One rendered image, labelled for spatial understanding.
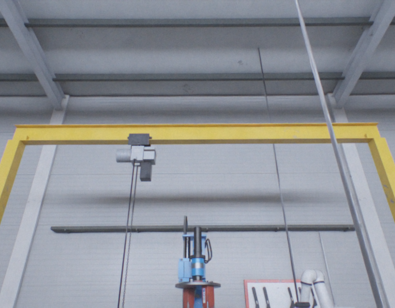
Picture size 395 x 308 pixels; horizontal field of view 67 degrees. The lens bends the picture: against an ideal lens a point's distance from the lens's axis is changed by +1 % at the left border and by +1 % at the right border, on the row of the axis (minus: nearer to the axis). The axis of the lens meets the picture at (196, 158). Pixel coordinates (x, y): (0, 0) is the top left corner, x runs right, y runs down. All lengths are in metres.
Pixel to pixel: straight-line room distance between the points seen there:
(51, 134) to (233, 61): 4.41
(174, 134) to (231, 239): 2.77
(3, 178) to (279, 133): 3.82
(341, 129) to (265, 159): 2.57
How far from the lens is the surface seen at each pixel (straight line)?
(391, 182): 4.63
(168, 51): 7.16
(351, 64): 7.98
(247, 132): 4.41
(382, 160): 4.75
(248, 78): 7.43
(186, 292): 4.12
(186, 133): 4.34
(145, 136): 4.27
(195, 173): 6.67
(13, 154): 4.78
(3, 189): 4.58
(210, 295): 3.84
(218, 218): 6.29
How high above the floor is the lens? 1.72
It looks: 29 degrees up
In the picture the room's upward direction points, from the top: straight up
